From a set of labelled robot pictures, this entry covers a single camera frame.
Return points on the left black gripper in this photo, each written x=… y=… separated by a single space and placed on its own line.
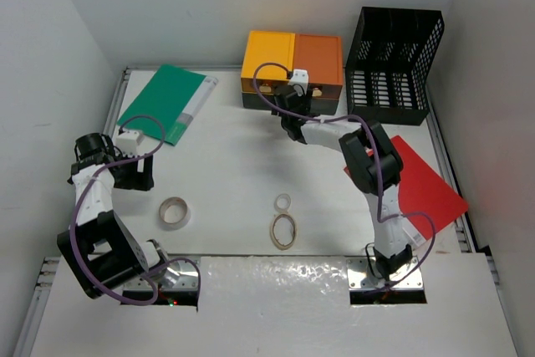
x=138 y=181

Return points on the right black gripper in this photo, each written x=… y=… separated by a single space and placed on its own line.
x=306 y=99

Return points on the transparent grey drawer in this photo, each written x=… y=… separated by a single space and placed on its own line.
x=253 y=101
x=320 y=106

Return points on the wide clear tape roll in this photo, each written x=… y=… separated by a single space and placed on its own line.
x=174 y=213

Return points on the green clip file folder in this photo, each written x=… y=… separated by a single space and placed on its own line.
x=167 y=105

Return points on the small white tape roll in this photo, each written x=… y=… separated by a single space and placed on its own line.
x=282 y=203

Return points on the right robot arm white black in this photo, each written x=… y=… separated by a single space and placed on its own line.
x=374 y=166

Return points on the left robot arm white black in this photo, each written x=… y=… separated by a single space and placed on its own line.
x=107 y=248

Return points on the orange drawer box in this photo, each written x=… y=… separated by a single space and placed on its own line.
x=321 y=57

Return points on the yellow drawer box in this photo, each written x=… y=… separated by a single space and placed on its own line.
x=262 y=47

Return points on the black mesh file rack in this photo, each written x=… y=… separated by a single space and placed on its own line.
x=388 y=64

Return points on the red clip file folder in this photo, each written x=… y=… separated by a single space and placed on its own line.
x=423 y=190

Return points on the white foam front board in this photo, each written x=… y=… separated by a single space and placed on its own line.
x=285 y=307

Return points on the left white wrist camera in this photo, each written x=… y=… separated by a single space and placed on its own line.
x=129 y=141

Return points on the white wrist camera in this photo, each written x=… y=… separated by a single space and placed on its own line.
x=129 y=141
x=299 y=77

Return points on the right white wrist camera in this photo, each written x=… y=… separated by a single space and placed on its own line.
x=299 y=77

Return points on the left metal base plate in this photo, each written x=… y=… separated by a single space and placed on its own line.
x=180 y=276

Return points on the metal base plate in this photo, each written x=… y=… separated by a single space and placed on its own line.
x=180 y=276
x=362 y=275

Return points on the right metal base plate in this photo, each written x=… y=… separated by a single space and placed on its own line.
x=362 y=275

